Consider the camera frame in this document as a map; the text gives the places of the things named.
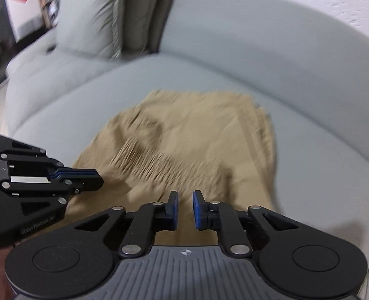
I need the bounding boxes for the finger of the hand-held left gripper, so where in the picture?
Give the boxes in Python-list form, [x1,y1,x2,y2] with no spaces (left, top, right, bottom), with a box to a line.
[1,175,105,207]
[0,150,100,179]

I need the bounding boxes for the white cabinet with red label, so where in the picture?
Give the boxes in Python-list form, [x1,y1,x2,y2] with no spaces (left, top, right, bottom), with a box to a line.
[2,0,46,43]

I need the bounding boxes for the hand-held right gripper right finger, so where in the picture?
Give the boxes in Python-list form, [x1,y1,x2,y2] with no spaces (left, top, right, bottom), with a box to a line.
[192,190,300,259]

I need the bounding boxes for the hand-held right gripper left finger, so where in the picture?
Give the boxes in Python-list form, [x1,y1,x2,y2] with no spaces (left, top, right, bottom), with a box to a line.
[74,190,179,259]

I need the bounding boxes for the light grey pillow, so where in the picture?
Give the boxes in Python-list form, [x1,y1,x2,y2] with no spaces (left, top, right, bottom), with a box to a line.
[54,0,124,59]

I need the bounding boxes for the grey sofa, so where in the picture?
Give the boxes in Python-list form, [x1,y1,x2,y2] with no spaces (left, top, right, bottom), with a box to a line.
[5,0,369,300]

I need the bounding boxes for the tan cushion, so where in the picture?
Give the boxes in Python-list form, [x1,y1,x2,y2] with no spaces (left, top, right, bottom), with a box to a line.
[120,0,175,54]

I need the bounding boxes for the khaki pants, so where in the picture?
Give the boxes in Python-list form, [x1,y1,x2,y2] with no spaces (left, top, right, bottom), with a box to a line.
[58,89,280,246]

